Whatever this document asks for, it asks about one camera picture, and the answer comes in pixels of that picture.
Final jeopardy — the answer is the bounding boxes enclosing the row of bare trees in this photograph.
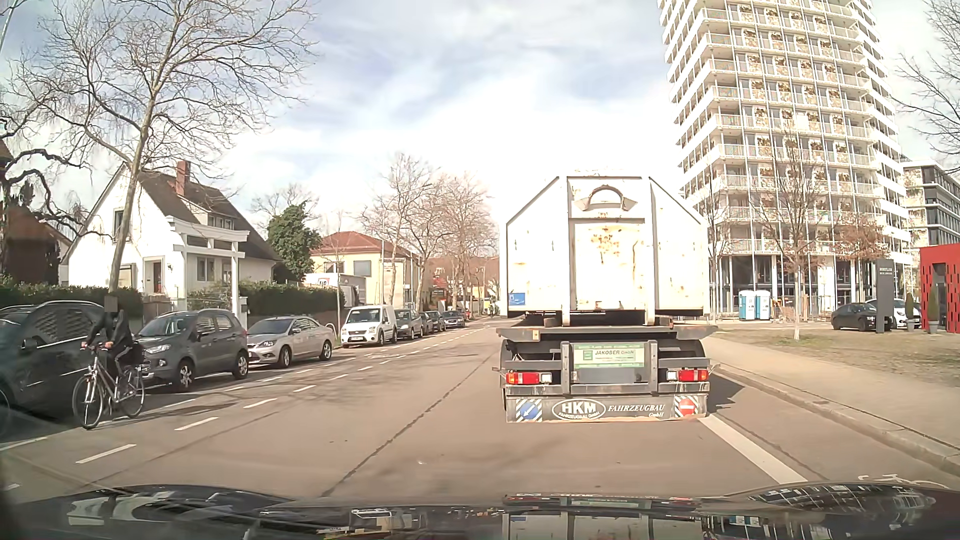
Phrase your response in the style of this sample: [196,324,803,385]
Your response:
[357,152,500,313]

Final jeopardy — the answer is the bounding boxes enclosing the cream house with red roof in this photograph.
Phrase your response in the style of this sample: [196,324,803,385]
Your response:
[308,231,423,309]

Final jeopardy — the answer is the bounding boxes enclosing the white container lorry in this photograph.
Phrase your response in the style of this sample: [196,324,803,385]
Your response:
[492,174,720,424]

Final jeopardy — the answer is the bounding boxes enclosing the grey asphalt road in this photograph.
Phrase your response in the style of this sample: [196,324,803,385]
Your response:
[0,318,960,504]

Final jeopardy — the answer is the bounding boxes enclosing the dark green conifer tree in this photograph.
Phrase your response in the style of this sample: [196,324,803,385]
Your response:
[266,201,324,285]

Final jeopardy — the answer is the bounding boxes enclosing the green hedge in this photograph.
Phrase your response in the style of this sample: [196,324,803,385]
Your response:
[0,274,348,319]

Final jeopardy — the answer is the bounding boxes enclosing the thin bare tree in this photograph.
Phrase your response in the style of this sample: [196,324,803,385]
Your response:
[750,127,837,342]
[697,187,740,322]

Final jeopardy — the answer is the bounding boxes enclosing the car's own bonnet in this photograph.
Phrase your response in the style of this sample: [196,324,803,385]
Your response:
[0,482,960,540]

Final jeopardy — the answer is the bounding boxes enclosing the blue portable toilets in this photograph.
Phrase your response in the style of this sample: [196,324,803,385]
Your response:
[738,289,773,322]

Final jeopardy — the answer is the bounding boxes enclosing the row of parked cars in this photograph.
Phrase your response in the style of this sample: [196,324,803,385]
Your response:
[0,300,468,430]

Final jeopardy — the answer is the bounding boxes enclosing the white house with dark roof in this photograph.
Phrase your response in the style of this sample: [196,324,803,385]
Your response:
[60,159,284,303]

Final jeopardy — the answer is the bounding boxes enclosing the road markings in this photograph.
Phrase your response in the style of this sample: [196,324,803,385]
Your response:
[0,324,810,492]

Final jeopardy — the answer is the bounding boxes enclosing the white high-rise building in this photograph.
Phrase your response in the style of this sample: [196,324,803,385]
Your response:
[657,0,918,316]

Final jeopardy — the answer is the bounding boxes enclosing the large bare tree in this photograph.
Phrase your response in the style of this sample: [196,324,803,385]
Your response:
[6,0,320,295]

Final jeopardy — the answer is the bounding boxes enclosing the dark parked car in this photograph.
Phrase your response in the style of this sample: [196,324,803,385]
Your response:
[830,302,895,333]

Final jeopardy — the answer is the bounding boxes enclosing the person on bicycle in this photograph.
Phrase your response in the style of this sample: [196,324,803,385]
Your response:
[71,294,147,431]

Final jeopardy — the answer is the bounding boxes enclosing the grey pavement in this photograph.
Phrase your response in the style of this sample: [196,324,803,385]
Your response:
[702,318,960,475]

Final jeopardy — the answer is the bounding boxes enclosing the dry grass verge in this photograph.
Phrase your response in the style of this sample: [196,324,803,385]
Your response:
[711,327,960,388]

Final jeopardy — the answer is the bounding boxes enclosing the dark grey sign pillar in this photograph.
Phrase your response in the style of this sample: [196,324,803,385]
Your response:
[874,258,897,335]

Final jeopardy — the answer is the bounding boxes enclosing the white parked car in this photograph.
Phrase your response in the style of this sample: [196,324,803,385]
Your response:
[864,297,924,330]

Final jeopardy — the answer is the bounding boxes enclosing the brown building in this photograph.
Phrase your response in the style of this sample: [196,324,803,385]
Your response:
[0,138,74,286]

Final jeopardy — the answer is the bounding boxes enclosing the grey office building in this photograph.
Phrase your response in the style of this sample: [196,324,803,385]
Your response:
[902,162,960,249]

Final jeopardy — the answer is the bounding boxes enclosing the red building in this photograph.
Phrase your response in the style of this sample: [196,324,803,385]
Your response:
[918,243,960,334]

